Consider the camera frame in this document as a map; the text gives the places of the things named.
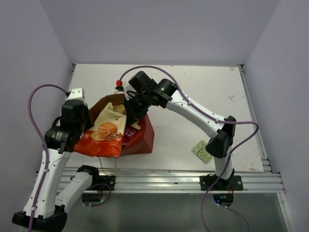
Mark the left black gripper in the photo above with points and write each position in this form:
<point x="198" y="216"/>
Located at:
<point x="86" y="110"/>

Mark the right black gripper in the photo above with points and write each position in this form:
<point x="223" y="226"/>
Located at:
<point x="133" y="115"/>

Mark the orange beige chips bag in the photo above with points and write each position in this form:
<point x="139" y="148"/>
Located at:
<point x="105" y="138"/>

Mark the pink REAL chips bag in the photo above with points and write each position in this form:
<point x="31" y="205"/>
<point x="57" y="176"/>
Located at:
<point x="130" y="132"/>

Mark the red paper bag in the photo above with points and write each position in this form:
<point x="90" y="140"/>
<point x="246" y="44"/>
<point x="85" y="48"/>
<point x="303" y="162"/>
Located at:
<point x="142" y="142"/>

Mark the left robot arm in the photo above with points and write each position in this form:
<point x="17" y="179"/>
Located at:
<point x="47" y="210"/>

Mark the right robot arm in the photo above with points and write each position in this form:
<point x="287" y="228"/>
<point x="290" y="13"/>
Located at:
<point x="219" y="129"/>

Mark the green small sachet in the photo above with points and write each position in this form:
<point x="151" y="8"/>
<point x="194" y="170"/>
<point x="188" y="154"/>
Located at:
<point x="200" y="151"/>

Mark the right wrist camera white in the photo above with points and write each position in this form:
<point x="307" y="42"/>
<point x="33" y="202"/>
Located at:
<point x="122" y="86"/>

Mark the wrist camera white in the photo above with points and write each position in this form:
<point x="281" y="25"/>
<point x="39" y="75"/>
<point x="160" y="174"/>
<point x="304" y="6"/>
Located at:
<point x="76" y="94"/>
<point x="122" y="86"/>

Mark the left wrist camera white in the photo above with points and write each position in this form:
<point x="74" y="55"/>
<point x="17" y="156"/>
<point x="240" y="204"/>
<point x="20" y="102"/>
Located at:
<point x="76" y="94"/>

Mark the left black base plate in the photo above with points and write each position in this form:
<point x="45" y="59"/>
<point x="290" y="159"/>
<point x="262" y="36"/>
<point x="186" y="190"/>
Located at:
<point x="102" y="183"/>

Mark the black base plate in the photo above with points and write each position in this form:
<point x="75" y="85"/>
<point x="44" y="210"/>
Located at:
<point x="102" y="183"/>
<point x="233" y="183"/>

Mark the aluminium mounting rail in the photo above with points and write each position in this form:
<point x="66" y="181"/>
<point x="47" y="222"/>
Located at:
<point x="163" y="181"/>

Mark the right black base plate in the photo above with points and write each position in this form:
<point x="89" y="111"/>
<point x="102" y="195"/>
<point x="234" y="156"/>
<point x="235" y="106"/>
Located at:
<point x="233" y="183"/>

